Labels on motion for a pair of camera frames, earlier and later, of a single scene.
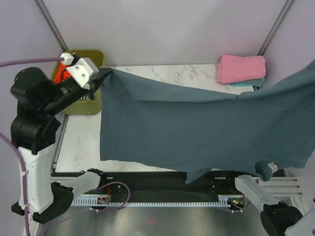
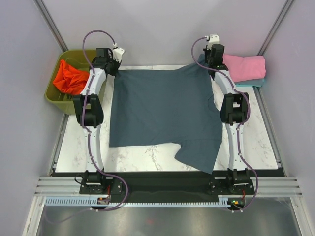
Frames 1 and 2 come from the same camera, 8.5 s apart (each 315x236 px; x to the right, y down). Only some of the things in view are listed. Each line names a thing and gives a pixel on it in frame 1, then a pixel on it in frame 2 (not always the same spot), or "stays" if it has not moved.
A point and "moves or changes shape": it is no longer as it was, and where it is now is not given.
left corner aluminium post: [46, 16] stays
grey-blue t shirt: [145, 122] moves or changes shape
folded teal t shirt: [258, 82] stays
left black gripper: [103, 74] → [117, 64]
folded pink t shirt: [232, 69] stays
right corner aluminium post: [268, 39] stays
